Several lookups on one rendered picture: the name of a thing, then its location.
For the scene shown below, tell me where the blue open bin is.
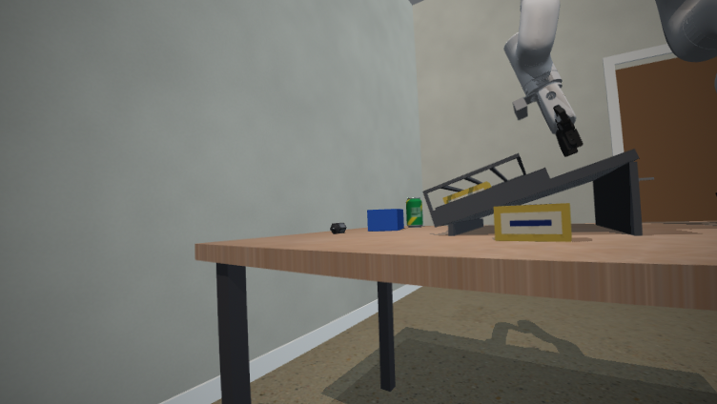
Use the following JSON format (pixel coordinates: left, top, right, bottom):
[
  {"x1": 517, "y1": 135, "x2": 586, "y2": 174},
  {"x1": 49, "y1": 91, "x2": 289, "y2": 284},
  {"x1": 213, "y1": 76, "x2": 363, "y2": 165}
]
[{"x1": 367, "y1": 209, "x2": 404, "y2": 232}]

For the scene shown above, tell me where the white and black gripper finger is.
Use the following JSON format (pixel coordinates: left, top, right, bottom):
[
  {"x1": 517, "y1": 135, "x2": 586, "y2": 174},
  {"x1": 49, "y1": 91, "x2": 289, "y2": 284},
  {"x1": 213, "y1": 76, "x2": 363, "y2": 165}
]
[
  {"x1": 554, "y1": 106, "x2": 584, "y2": 151},
  {"x1": 556, "y1": 130, "x2": 578, "y2": 157}
]

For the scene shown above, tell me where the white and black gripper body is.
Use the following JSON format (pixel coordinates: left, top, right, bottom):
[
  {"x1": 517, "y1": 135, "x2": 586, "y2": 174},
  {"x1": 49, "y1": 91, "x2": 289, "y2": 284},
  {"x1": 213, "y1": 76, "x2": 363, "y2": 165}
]
[{"x1": 530, "y1": 82, "x2": 576, "y2": 134}]

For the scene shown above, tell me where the green and yellow drink can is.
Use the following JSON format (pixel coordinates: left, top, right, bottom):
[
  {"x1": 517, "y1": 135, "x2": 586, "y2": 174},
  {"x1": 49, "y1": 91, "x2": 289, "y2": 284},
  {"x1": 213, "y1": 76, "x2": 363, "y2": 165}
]
[{"x1": 406, "y1": 197, "x2": 423, "y2": 228}]

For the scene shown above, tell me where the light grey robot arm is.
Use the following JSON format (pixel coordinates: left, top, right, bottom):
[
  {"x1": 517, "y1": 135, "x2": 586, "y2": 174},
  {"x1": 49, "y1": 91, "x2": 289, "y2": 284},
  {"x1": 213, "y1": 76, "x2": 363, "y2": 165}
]
[{"x1": 504, "y1": 0, "x2": 717, "y2": 120}]

